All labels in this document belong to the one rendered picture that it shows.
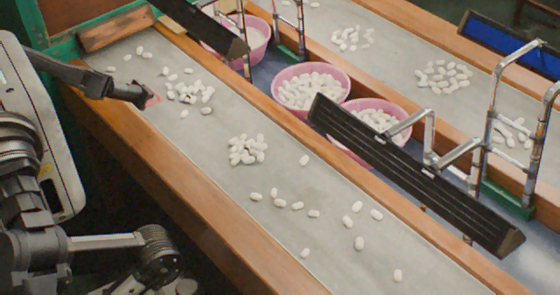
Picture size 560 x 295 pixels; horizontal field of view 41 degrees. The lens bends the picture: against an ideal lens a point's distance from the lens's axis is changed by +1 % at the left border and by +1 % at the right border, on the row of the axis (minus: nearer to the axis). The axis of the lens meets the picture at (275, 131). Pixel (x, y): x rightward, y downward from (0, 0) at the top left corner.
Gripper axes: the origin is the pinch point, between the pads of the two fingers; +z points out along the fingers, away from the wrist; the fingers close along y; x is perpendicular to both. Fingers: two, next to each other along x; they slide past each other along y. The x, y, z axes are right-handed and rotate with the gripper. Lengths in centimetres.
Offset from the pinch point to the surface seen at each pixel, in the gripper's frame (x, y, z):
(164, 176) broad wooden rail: 14.3, -25.3, -6.4
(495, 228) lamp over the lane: -31, -118, -2
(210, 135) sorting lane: 2.4, -15.9, 11.9
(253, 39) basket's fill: -24, 21, 45
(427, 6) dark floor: -63, 76, 207
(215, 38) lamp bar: -28.3, -16.7, -3.9
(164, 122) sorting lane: 7.5, -0.3, 5.3
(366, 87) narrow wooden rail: -31, -32, 51
